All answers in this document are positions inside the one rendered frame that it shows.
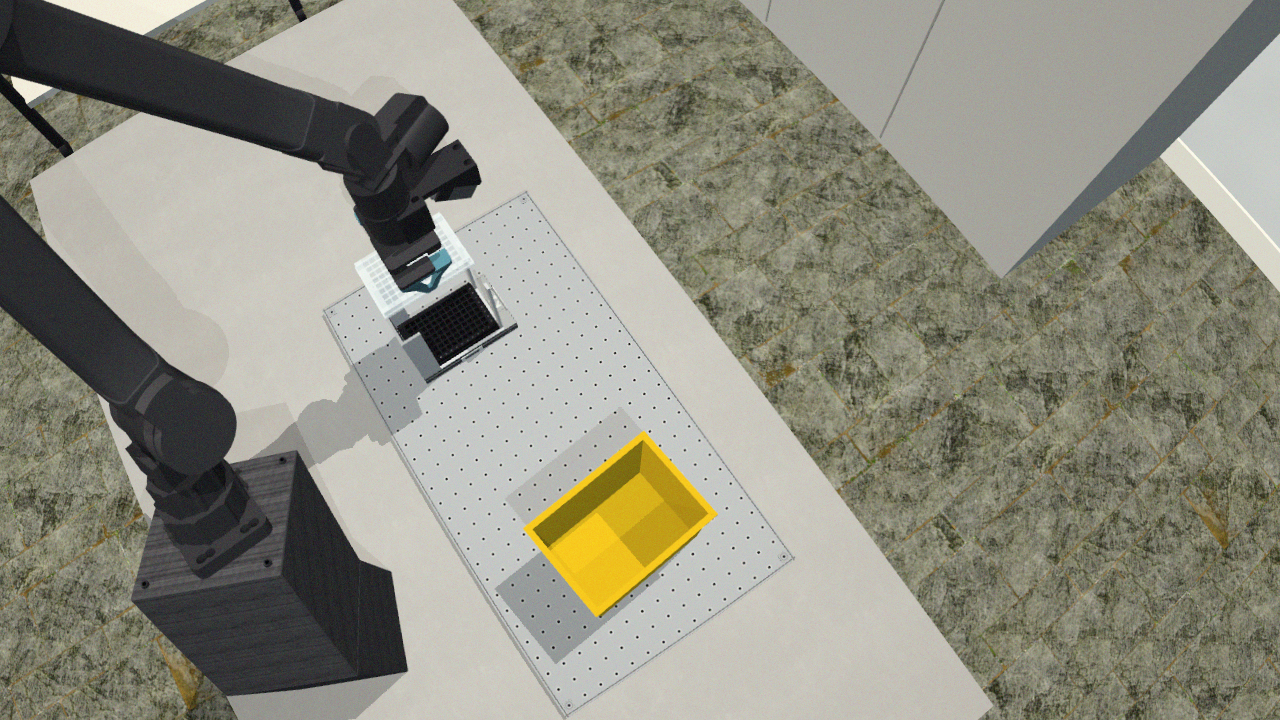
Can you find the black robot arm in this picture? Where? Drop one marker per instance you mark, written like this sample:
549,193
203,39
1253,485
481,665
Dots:
191,429

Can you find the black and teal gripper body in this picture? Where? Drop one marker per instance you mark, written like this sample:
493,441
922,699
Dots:
394,251

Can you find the yellow plastics bin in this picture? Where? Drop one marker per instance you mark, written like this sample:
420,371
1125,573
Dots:
619,521

